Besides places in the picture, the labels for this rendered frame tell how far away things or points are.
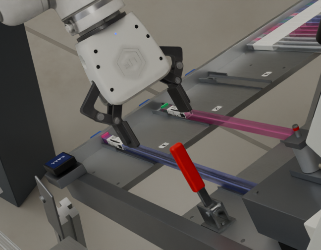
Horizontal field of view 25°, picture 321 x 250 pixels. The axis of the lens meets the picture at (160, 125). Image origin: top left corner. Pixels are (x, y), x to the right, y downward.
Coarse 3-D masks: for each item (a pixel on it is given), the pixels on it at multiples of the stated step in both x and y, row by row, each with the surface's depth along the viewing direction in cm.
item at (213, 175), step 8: (136, 152) 112; (144, 152) 110; (152, 152) 108; (160, 152) 107; (160, 160) 105; (168, 160) 103; (176, 168) 102; (200, 168) 96; (208, 168) 95; (208, 176) 93; (216, 176) 92; (224, 176) 91; (232, 176) 90; (224, 184) 90; (232, 184) 88; (240, 184) 87; (248, 184) 86; (256, 184) 86
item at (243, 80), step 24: (216, 72) 130; (240, 72) 126; (264, 72) 121; (288, 72) 117; (192, 96) 127; (216, 96) 121; (240, 96) 116; (144, 120) 127; (168, 120) 121; (192, 120) 116; (144, 144) 116; (168, 144) 112; (192, 144) 110; (96, 168) 117; (120, 168) 112; (144, 168) 108
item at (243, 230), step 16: (304, 128) 96; (256, 160) 94; (272, 160) 92; (288, 160) 90; (240, 176) 92; (256, 176) 90; (224, 192) 90; (240, 192) 88; (192, 208) 90; (240, 208) 85; (240, 224) 82; (240, 240) 79; (256, 240) 77; (272, 240) 76
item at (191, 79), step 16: (304, 0) 140; (256, 32) 136; (240, 48) 135; (208, 64) 132; (224, 64) 134; (192, 80) 131; (160, 96) 128; (144, 112) 127; (112, 128) 125; (96, 144) 123; (80, 160) 122
